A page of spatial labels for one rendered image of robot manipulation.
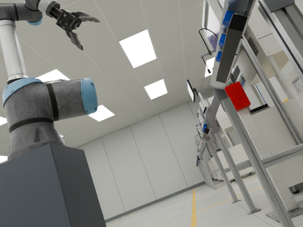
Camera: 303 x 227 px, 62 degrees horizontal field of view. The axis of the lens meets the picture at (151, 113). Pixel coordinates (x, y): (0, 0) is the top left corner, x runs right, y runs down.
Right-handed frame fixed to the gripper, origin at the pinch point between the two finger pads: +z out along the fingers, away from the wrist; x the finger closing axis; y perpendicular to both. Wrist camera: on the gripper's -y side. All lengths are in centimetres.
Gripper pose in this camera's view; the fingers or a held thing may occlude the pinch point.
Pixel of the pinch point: (92, 36)
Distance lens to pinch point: 122.3
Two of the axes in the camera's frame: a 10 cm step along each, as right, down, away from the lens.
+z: 8.1, 5.8, 0.9
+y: -0.9, 2.7, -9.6
